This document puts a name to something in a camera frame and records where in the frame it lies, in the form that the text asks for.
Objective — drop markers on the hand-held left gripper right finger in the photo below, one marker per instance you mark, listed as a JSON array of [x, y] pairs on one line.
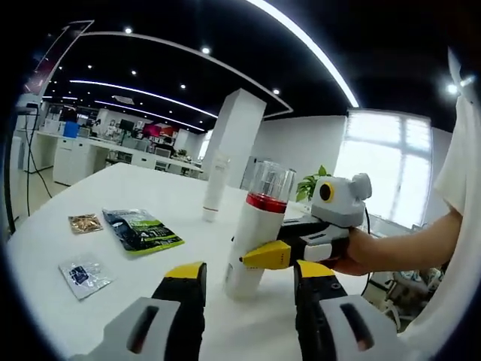
[[330, 323]]

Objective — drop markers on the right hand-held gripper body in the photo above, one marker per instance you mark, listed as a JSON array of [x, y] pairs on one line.
[[342, 207]]

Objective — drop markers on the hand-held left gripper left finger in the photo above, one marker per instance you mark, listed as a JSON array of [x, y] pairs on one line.
[[169, 323]]

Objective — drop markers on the white skincare tube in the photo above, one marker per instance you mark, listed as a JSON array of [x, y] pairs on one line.
[[216, 188]]

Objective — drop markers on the gold sachet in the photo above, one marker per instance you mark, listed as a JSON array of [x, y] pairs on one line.
[[85, 223]]

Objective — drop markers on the person's right hand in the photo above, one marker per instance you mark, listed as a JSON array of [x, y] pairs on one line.
[[360, 255]]

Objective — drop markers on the green potted plant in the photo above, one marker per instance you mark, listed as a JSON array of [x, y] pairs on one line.
[[310, 184]]

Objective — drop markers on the green black sachet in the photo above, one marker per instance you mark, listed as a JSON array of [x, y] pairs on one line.
[[143, 231]]

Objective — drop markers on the person's white shirt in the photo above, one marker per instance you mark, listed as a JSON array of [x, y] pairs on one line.
[[462, 188]]

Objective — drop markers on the white office desk row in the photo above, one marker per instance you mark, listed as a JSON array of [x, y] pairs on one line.
[[94, 154]]

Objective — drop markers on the blue box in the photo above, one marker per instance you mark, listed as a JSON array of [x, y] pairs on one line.
[[71, 130]]

